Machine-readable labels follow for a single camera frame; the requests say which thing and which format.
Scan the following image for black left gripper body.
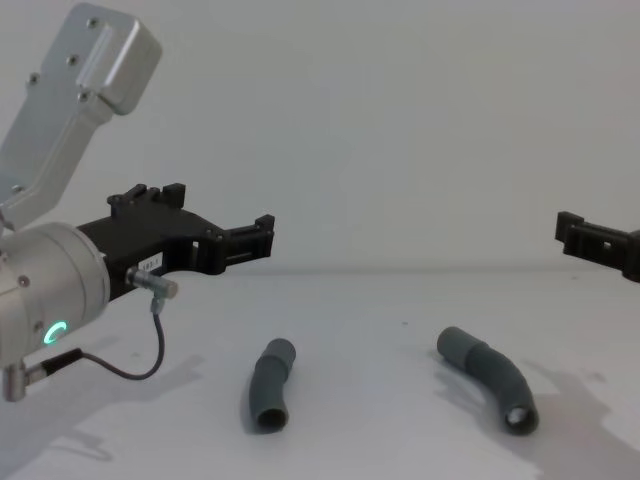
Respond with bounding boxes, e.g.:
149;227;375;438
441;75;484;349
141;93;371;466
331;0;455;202
76;207;222;304

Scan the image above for white table cloth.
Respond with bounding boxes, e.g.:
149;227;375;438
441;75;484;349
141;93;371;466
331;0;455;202
0;269;640;480

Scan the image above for thin dark gripper cable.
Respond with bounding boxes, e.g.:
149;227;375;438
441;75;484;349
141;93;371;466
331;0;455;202
25;266;181;382

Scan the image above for small grey curved hose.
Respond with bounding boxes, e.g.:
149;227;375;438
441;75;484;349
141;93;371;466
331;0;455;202
247;337;298;433

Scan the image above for large grey curved hose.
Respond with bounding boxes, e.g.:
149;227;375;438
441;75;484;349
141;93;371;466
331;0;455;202
435;325;542;437

